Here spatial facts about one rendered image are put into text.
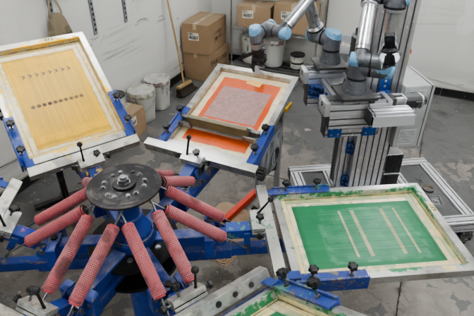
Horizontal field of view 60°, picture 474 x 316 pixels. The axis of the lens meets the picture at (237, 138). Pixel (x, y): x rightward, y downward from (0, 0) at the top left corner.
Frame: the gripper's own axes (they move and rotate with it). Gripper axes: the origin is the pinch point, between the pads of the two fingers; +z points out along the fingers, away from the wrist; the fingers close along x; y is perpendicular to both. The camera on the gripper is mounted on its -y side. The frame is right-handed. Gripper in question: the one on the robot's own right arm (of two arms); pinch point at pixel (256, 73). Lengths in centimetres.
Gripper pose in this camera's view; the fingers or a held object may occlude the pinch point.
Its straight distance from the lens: 281.1
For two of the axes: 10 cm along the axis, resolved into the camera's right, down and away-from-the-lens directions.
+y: 9.1, 2.2, -3.6
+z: 1.1, 6.9, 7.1
